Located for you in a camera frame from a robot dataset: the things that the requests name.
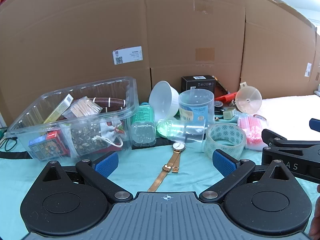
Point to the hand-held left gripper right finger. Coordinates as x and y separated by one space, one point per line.
223 163

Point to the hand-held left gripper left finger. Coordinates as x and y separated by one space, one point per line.
107 163

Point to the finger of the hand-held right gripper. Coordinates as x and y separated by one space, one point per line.
282 140
315 124

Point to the pink straws packet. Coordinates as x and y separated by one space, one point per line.
252 132

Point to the clear plastic cup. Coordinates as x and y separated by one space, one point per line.
190 130

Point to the gold mesh wristwatch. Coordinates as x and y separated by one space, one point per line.
175 157

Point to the clear plastic container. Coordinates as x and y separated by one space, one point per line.
30 122

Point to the person's right hand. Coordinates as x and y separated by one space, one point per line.
315 217

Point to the patterned clear tape roll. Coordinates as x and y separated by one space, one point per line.
225 135

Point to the white fluffy cloth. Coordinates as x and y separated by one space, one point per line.
287 110

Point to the teal table cloth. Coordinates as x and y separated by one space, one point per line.
140 170

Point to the clear bag of dried bits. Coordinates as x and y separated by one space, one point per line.
83 137

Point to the small pale green box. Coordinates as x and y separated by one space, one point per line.
228 114

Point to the clear plastic funnel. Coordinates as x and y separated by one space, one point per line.
248 98

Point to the red card box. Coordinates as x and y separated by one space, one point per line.
58 142

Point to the green plastic bottle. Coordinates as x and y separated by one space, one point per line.
143 120

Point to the clear box of toothpicks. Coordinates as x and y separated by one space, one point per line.
83 107

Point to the clear tub with blue label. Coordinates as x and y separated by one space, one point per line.
196 107

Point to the blue card box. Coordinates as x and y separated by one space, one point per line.
42 148

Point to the yellow flat box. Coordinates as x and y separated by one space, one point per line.
58 108

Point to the large cardboard box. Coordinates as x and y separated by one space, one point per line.
75 30
277 50

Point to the black cardboard box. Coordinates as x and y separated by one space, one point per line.
198 82

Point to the white plastic bowl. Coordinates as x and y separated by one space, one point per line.
163 100

